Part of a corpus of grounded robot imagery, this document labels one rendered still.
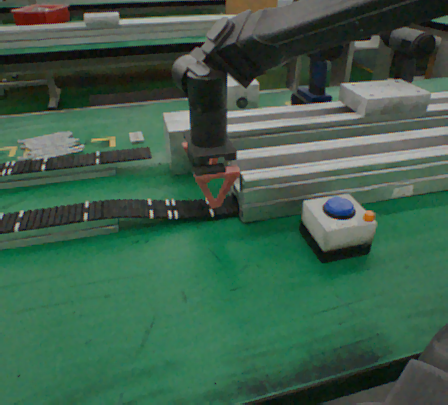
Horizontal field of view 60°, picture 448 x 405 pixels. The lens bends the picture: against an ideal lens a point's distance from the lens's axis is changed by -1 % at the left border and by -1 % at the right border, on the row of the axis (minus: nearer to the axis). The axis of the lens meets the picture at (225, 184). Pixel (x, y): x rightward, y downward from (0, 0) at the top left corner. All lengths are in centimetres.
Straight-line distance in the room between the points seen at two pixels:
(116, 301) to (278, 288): 21
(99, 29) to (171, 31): 35
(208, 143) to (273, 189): 13
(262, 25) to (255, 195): 25
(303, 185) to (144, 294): 30
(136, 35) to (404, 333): 185
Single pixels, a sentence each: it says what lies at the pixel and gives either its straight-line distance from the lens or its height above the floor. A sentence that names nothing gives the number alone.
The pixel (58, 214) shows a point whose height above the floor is 81.
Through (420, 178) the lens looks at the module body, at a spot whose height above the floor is 81.
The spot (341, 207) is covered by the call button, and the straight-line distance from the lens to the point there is 58.
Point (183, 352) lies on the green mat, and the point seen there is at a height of 78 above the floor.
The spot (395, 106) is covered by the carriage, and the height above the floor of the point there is 88.
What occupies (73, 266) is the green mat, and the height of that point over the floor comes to 78.
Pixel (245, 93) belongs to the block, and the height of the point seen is 85.
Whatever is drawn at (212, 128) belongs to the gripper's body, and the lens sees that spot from 57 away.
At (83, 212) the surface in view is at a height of 81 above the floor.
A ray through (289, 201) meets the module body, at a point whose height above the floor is 81.
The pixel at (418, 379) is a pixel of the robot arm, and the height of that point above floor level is 101.
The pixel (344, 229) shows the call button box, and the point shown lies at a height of 84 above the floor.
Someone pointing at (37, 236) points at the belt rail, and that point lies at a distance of 67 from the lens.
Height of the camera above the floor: 117
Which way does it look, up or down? 31 degrees down
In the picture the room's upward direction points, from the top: straight up
